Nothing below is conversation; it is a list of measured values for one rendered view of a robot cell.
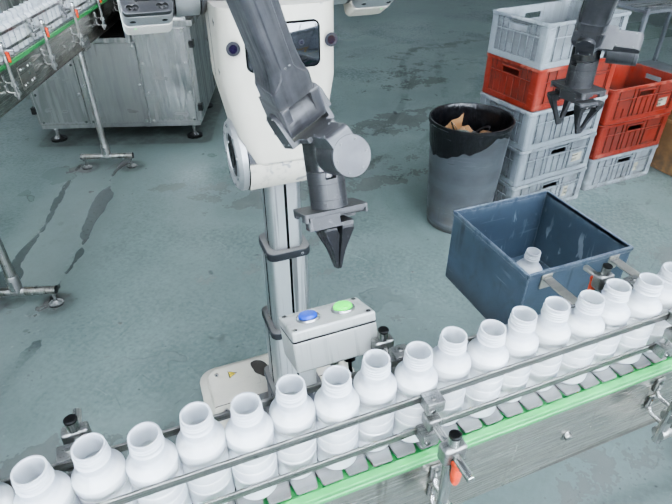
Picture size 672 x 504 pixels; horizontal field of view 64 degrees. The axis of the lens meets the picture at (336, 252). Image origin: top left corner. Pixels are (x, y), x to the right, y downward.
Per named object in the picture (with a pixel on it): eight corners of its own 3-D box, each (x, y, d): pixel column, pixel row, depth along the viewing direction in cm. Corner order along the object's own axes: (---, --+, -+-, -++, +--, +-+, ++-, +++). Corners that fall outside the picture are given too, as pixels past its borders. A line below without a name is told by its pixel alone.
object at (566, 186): (506, 221, 320) (513, 188, 307) (463, 192, 350) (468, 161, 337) (579, 198, 343) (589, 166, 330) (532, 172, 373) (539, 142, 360)
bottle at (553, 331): (540, 363, 92) (563, 288, 82) (560, 390, 87) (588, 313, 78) (508, 370, 91) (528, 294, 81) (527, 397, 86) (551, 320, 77)
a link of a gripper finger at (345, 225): (360, 269, 83) (353, 209, 80) (317, 280, 80) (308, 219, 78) (344, 259, 89) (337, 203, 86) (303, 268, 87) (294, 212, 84)
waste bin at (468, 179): (443, 247, 298) (458, 138, 261) (405, 209, 332) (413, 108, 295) (511, 230, 312) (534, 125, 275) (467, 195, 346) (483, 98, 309)
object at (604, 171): (583, 192, 350) (592, 161, 337) (539, 166, 380) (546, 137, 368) (649, 174, 371) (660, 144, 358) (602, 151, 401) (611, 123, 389)
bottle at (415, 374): (435, 422, 82) (448, 344, 73) (419, 452, 78) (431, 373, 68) (399, 406, 85) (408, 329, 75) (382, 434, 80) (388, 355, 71)
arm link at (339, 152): (308, 82, 79) (262, 117, 77) (343, 75, 68) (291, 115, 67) (349, 149, 84) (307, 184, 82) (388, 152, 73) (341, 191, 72)
